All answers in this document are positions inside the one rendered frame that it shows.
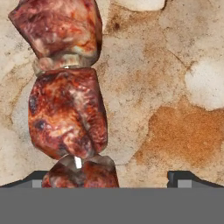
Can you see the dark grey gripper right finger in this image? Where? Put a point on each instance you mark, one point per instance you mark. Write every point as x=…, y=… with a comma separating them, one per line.
x=183, y=180

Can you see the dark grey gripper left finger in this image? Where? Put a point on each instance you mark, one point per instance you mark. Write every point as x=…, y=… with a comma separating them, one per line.
x=34, y=180

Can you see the red meat kebab skewer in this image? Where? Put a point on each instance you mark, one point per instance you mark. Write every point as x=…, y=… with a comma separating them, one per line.
x=65, y=113

